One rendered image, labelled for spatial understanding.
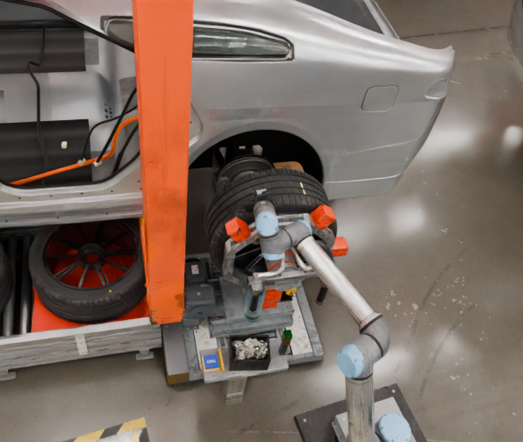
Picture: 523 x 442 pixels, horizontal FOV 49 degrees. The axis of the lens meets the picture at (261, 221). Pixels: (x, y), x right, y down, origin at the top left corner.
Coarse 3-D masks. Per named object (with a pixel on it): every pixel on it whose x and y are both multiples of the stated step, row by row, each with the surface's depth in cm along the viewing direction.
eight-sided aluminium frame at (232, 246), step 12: (276, 216) 265; (288, 216) 266; (300, 216) 267; (252, 228) 265; (312, 228) 270; (228, 240) 271; (252, 240) 266; (324, 240) 287; (228, 252) 268; (228, 264) 276; (228, 276) 284; (240, 276) 295
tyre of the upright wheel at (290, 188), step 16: (256, 176) 273; (272, 176) 273; (288, 176) 275; (304, 176) 281; (224, 192) 277; (240, 192) 272; (272, 192) 266; (288, 192) 267; (304, 192) 271; (320, 192) 282; (208, 208) 285; (224, 208) 273; (288, 208) 266; (304, 208) 269; (208, 224) 283; (224, 224) 270; (336, 224) 286; (208, 240) 284; (224, 240) 275
